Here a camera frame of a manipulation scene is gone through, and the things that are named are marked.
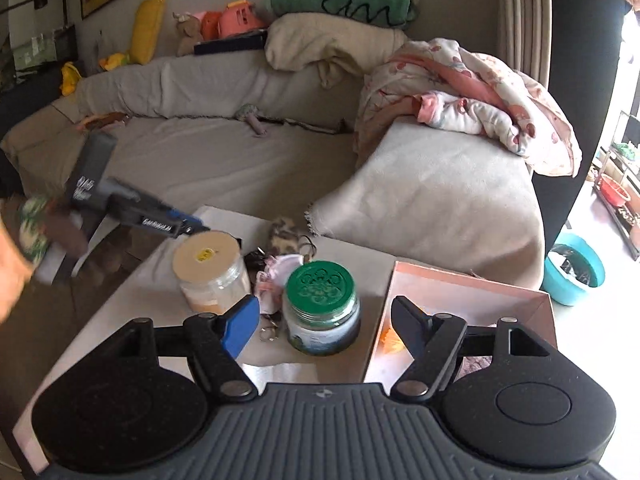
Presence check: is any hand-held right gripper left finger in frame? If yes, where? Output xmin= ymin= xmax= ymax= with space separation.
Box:
xmin=100 ymin=294 xmax=262 ymax=402

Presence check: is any small grey plush toy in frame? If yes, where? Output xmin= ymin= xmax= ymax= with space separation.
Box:
xmin=236 ymin=103 xmax=271 ymax=137

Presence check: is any teal plastic basin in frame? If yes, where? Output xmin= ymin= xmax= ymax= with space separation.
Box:
xmin=541 ymin=232 xmax=607 ymax=307

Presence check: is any metal storage rack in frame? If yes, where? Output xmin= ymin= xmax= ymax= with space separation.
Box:
xmin=587 ymin=110 xmax=640 ymax=263

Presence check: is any beige sofa throw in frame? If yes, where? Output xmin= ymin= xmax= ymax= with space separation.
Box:
xmin=305 ymin=122 xmax=546 ymax=291

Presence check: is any leopard print pouch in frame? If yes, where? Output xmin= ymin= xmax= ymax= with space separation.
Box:
xmin=269 ymin=216 xmax=317 ymax=257

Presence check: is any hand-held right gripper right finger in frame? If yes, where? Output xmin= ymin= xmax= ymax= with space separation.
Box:
xmin=390 ymin=295 xmax=557 ymax=403

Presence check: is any person's left forearm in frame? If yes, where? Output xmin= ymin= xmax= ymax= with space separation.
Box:
xmin=0 ymin=217 xmax=37 ymax=323

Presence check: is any red plastic basin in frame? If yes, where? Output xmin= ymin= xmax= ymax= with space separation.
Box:
xmin=597 ymin=173 xmax=633 ymax=207

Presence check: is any yellow pillow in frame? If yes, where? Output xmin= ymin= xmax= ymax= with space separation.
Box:
xmin=129 ymin=0 xmax=167 ymax=66

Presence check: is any beige plush toy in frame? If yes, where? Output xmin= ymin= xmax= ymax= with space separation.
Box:
xmin=172 ymin=11 xmax=206 ymax=57

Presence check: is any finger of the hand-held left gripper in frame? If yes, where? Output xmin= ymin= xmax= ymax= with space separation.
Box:
xmin=127 ymin=199 xmax=212 ymax=240

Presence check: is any pink floral blanket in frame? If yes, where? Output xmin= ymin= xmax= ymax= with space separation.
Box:
xmin=354 ymin=37 xmax=583 ymax=178

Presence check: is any glass jar with green lid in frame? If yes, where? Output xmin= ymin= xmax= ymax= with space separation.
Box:
xmin=281 ymin=260 xmax=362 ymax=358

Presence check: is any grey sofa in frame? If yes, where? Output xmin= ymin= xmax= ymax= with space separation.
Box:
xmin=0 ymin=51 xmax=546 ymax=291

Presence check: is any orange item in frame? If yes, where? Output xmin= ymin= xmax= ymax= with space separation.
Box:
xmin=379 ymin=327 xmax=408 ymax=358

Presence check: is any cream folded blanket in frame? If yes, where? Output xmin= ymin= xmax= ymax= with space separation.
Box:
xmin=264 ymin=12 xmax=410 ymax=86

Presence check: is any dark flat book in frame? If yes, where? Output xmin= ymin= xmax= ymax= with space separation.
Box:
xmin=193 ymin=29 xmax=271 ymax=57

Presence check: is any pink cardboard box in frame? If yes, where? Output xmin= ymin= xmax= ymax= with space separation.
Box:
xmin=362 ymin=260 xmax=558 ymax=386

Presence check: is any pink plush toy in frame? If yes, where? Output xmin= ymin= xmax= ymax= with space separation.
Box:
xmin=201 ymin=1 xmax=268 ymax=41

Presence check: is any beige curtain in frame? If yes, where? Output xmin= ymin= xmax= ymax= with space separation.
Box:
xmin=497 ymin=0 xmax=552 ymax=92

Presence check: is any white paper sheet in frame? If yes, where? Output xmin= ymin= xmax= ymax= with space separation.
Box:
xmin=240 ymin=360 xmax=321 ymax=395

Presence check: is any brown cloth item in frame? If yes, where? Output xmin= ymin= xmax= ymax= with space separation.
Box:
xmin=75 ymin=111 xmax=132 ymax=132

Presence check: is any small yellow plush toy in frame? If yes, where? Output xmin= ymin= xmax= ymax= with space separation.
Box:
xmin=60 ymin=61 xmax=83 ymax=97

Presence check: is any yellow green plush toy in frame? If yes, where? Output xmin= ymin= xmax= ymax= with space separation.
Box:
xmin=98 ymin=52 xmax=132 ymax=72

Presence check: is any plastic jar with beige lid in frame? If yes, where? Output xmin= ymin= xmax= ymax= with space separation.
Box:
xmin=171 ymin=231 xmax=252 ymax=316

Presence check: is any pink cloth pouch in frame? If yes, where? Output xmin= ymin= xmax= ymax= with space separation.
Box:
xmin=254 ymin=254 xmax=304 ymax=313

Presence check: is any dark glass cabinet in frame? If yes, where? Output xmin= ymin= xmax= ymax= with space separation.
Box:
xmin=0 ymin=0 xmax=78 ymax=106

